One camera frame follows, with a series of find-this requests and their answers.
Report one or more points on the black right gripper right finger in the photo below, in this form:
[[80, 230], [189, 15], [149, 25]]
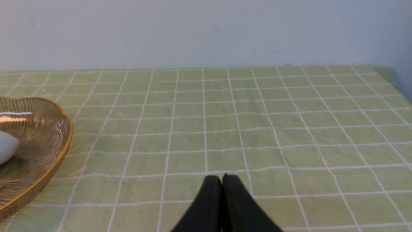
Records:
[[240, 212]]

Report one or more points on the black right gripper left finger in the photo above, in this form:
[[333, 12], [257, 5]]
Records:
[[203, 215]]

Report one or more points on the white radish with green leaves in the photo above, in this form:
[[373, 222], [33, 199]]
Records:
[[8, 146]]

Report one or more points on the green checked tablecloth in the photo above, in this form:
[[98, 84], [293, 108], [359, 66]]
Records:
[[320, 148]]

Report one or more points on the amber glass ribbed plate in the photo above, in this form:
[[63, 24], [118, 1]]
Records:
[[44, 132]]

